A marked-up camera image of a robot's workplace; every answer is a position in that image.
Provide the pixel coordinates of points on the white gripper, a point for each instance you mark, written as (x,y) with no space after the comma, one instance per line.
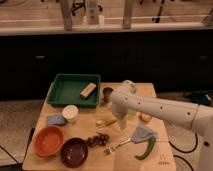
(120,112)

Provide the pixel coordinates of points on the yellow banana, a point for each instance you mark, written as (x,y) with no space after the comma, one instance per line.
(105,122)

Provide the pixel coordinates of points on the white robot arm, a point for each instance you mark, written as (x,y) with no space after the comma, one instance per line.
(194,117)

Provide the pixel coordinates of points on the dark purple bowl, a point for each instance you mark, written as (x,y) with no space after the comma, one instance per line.
(74,152)

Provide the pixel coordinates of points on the red orange bowl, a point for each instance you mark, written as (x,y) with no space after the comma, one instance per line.
(48,141)

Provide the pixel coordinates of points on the light green cup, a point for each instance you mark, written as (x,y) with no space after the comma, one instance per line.
(132,112)

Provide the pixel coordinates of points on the blue grey cloth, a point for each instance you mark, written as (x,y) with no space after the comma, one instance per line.
(142,133)

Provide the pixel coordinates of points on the bunch of red grapes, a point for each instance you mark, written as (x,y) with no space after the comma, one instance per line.
(100,139)

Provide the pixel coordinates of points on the silver fork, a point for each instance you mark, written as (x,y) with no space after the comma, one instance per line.
(110,150)

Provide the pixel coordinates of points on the dark metal cup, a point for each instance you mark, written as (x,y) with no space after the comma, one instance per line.
(106,94)

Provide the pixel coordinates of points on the green chili pepper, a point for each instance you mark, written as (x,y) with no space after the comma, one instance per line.
(150,146)

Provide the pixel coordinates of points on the wooden block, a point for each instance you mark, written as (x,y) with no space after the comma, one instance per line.
(87,90)

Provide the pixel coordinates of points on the white round container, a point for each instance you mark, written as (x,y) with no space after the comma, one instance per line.
(70,113)

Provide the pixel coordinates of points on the blue sponge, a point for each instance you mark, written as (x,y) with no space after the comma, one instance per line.
(55,119)

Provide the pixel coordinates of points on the green plastic tray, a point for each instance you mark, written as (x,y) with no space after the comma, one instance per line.
(66,90)

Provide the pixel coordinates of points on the right wooden post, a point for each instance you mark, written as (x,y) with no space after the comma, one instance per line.
(128,8)

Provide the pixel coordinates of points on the wooden post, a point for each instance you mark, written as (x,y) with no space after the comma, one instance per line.
(128,8)
(66,14)

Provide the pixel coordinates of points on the left wooden post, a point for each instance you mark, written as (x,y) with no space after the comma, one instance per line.
(66,14)

